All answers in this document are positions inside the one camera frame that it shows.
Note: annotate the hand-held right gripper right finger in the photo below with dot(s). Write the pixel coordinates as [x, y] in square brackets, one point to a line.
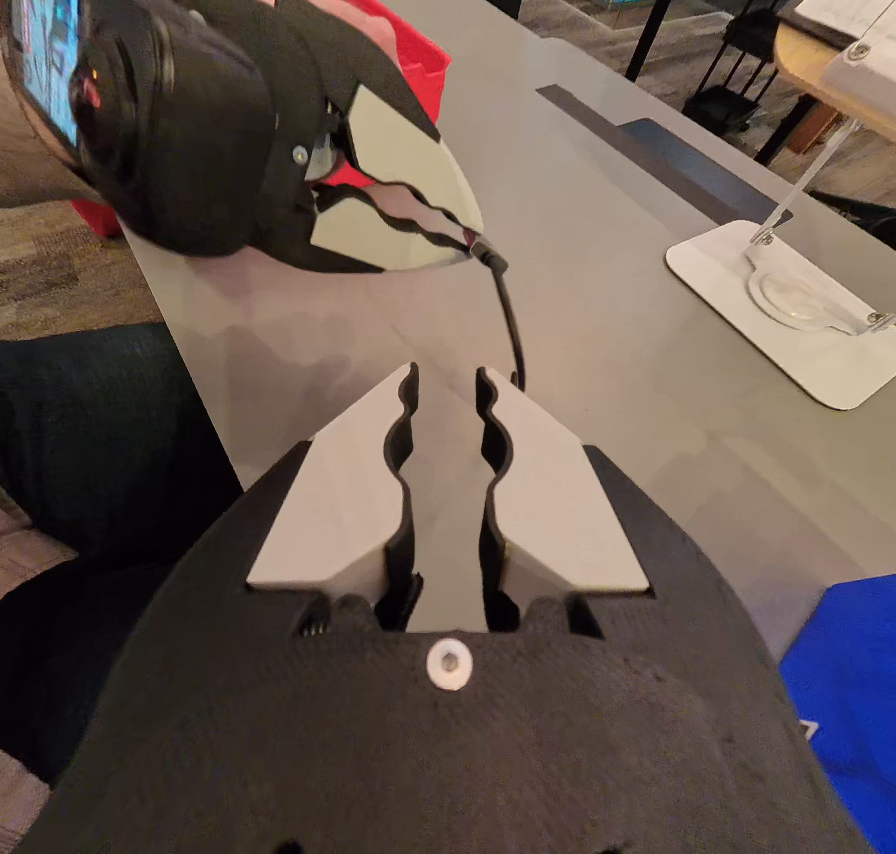
[560, 518]

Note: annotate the small red plastic bin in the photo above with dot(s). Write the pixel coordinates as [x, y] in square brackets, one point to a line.
[98, 221]

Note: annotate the white document stand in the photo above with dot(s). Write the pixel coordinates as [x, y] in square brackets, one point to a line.
[735, 287]

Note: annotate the person's plaid shirt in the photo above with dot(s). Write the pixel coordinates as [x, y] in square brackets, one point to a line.
[28, 553]

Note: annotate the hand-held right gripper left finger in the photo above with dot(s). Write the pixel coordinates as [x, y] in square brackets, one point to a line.
[336, 504]

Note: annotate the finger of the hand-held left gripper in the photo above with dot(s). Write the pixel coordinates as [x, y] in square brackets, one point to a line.
[413, 154]
[371, 242]

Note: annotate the blue plastic bin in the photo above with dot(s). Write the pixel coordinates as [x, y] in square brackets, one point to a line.
[847, 658]

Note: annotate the black metal cart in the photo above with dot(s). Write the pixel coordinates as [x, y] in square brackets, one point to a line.
[728, 105]

